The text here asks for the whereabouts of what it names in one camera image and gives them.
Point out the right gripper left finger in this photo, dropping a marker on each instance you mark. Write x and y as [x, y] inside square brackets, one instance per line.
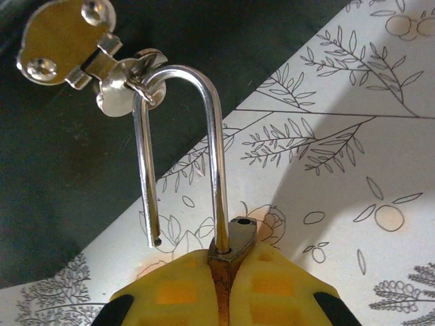
[170, 292]

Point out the starry night painted box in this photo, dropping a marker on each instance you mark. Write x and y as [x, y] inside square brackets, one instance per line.
[68, 169]

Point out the floral patterned tablecloth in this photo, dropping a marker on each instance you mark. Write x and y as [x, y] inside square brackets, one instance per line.
[340, 169]

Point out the silver box hasp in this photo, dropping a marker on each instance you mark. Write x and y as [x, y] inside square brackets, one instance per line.
[57, 37]

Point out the brass padlock with long shackle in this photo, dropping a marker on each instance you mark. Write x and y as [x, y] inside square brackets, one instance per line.
[243, 235]

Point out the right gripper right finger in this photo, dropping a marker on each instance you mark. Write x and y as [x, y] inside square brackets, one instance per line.
[278, 288]

